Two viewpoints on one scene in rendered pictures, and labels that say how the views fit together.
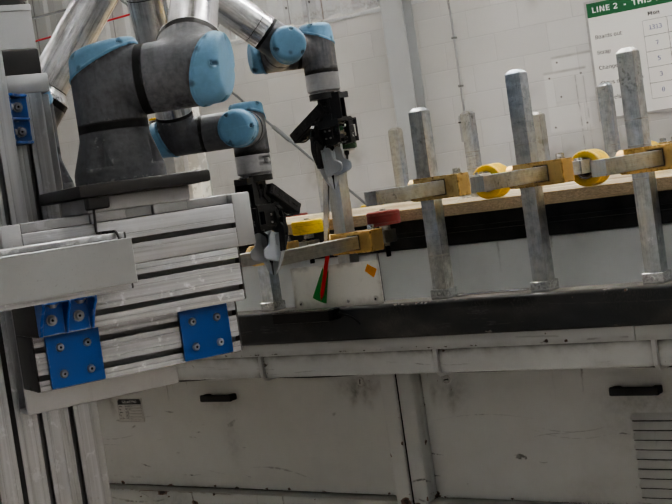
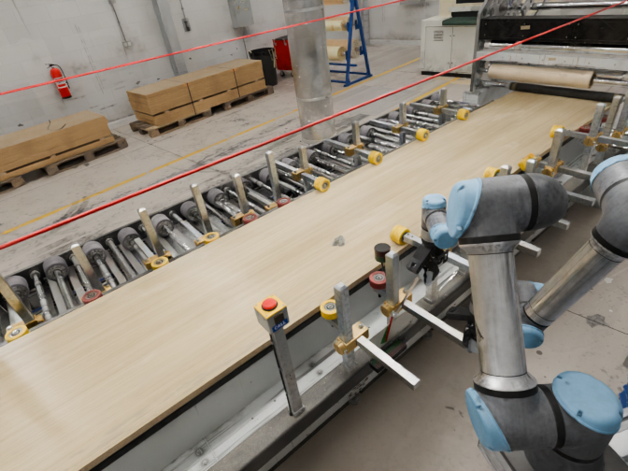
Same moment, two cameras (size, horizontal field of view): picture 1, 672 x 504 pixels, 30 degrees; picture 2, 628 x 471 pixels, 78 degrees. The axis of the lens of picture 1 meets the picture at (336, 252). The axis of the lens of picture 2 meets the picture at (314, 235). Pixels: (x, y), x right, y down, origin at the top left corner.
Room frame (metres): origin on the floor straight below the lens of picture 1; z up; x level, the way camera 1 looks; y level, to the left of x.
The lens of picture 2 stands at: (2.84, 1.10, 1.98)
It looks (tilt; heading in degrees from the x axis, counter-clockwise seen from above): 34 degrees down; 288
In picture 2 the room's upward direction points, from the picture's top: 9 degrees counter-clockwise
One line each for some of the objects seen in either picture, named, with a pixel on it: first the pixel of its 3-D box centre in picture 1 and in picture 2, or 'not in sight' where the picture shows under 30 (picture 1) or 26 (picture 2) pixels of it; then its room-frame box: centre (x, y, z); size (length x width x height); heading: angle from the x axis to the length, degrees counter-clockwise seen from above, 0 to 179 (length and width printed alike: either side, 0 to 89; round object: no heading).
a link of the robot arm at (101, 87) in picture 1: (110, 81); not in sight; (2.09, 0.33, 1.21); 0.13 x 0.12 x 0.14; 84
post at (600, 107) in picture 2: not in sight; (590, 143); (1.87, -1.42, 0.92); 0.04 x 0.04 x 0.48; 53
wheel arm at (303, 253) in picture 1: (337, 247); (417, 312); (2.84, 0.00, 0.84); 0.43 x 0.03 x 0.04; 143
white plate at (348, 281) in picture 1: (335, 285); (392, 329); (2.93, 0.01, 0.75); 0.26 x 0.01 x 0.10; 53
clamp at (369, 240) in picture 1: (354, 242); (395, 302); (2.92, -0.05, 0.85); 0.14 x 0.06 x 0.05; 53
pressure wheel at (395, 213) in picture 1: (385, 232); (378, 286); (2.99, -0.12, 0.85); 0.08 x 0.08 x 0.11
